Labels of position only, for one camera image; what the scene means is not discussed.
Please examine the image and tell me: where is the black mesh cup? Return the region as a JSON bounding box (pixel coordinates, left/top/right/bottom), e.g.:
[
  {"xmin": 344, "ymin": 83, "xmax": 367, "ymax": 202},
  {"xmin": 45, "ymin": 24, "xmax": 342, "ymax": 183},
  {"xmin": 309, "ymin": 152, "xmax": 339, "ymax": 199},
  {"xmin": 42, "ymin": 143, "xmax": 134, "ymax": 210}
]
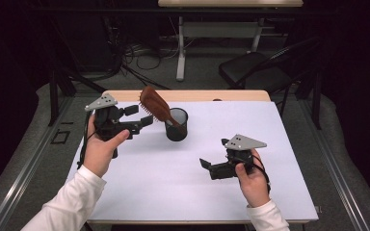
[{"xmin": 164, "ymin": 107, "xmax": 189, "ymax": 142}]

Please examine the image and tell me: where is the person's right hand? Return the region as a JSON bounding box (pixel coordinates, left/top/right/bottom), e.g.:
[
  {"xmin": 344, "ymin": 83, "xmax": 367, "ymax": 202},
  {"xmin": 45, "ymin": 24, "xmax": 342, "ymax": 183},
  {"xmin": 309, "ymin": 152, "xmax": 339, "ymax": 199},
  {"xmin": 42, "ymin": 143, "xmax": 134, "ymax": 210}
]
[{"xmin": 235, "ymin": 150, "xmax": 272, "ymax": 209}]

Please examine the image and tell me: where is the metal floor rail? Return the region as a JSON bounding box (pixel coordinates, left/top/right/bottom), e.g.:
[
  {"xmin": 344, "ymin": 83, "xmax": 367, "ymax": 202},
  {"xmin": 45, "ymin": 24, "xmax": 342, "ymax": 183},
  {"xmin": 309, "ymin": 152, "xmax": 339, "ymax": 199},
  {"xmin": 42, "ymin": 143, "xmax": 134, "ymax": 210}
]
[
  {"xmin": 297, "ymin": 98, "xmax": 370, "ymax": 231},
  {"xmin": 0, "ymin": 95, "xmax": 75, "ymax": 231}
]

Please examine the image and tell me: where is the hand-held gripper cable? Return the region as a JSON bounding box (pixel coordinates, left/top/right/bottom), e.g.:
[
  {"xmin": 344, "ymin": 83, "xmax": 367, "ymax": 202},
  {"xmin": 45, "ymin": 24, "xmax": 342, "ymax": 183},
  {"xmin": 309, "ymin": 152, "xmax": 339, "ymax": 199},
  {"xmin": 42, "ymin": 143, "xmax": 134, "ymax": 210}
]
[
  {"xmin": 76, "ymin": 110, "xmax": 94, "ymax": 169},
  {"xmin": 250, "ymin": 154, "xmax": 272, "ymax": 194}
]

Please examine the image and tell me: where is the black folding chair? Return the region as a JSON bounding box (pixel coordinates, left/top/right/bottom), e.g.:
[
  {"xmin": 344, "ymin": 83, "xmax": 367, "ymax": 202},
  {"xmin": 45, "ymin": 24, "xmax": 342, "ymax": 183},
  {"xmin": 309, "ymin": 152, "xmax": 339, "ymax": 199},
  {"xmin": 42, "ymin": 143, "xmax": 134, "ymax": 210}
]
[{"xmin": 218, "ymin": 36, "xmax": 322, "ymax": 97}]

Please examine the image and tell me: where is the left hand-held gripper cable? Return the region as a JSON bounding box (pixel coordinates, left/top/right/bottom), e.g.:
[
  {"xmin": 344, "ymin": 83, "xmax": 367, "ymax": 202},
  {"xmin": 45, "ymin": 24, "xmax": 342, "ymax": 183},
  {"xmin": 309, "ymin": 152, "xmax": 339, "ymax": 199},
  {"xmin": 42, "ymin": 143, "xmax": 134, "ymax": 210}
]
[{"xmin": 76, "ymin": 110, "xmax": 94, "ymax": 169}]

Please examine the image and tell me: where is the wooden hairbrush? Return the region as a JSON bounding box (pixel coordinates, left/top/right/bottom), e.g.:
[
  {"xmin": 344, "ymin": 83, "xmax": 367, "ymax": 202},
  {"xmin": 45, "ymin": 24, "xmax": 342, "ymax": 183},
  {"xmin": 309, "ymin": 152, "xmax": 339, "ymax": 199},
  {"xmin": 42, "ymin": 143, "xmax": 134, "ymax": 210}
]
[{"xmin": 139, "ymin": 85, "xmax": 183, "ymax": 128}]

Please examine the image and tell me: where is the bundle of floor cables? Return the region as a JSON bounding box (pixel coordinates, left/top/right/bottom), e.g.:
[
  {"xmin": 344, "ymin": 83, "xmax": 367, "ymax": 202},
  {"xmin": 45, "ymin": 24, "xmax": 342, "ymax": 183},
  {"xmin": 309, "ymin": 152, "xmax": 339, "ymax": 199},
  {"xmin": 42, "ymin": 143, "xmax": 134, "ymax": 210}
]
[{"xmin": 102, "ymin": 15, "xmax": 187, "ymax": 90}]

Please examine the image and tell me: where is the white table mat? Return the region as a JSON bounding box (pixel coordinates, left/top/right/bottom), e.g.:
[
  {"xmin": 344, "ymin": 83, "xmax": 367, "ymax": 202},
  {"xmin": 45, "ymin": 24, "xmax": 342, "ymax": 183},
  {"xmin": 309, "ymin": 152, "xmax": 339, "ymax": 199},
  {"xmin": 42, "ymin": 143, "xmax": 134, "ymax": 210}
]
[{"xmin": 66, "ymin": 100, "xmax": 320, "ymax": 222}]

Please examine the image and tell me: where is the black metal stand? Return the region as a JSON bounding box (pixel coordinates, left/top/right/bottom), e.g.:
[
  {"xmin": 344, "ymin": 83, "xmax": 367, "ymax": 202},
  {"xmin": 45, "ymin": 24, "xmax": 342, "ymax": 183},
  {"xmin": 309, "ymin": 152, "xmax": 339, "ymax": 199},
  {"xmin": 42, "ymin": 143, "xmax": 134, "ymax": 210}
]
[
  {"xmin": 311, "ymin": 38, "xmax": 323, "ymax": 131},
  {"xmin": 47, "ymin": 68, "xmax": 108, "ymax": 127}
]

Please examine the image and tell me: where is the person's left hand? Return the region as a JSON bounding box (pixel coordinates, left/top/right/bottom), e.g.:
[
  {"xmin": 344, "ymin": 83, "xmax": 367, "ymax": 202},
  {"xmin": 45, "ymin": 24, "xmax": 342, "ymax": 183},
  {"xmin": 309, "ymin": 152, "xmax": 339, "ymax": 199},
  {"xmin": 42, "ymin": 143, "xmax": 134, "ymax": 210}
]
[{"xmin": 82, "ymin": 115, "xmax": 131, "ymax": 178}]

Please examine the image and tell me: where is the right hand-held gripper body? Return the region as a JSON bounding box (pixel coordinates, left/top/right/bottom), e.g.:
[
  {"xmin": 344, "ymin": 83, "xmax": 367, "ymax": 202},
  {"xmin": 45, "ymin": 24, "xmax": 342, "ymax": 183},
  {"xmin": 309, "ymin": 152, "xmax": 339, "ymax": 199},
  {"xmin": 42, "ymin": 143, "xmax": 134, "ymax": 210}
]
[{"xmin": 209, "ymin": 134, "xmax": 268, "ymax": 181}]

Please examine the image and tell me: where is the right hand-held gripper cable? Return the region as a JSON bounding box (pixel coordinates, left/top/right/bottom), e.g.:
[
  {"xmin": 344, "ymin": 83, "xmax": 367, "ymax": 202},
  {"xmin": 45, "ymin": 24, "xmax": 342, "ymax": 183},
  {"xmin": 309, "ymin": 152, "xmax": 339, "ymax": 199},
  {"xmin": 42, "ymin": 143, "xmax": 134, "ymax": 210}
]
[{"xmin": 250, "ymin": 154, "xmax": 272, "ymax": 194}]

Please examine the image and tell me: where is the wooden table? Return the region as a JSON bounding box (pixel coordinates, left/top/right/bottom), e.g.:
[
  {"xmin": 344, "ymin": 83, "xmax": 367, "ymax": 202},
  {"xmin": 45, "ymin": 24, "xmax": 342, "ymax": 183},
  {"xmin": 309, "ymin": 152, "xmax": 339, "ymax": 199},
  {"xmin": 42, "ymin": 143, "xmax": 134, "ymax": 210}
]
[{"xmin": 86, "ymin": 90, "xmax": 320, "ymax": 225}]

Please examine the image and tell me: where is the white-legged desk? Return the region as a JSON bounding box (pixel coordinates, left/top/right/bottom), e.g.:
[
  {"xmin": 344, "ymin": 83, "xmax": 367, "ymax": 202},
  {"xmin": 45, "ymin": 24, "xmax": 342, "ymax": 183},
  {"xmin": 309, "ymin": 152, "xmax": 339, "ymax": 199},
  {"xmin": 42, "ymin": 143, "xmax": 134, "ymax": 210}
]
[{"xmin": 157, "ymin": 0, "xmax": 304, "ymax": 82}]

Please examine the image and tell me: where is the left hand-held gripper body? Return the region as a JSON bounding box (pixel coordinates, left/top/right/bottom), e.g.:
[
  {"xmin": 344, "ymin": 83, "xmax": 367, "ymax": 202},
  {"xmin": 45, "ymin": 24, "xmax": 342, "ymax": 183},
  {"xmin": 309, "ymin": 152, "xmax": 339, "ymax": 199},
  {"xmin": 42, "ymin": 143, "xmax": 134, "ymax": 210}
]
[{"xmin": 84, "ymin": 92, "xmax": 143, "ymax": 141}]

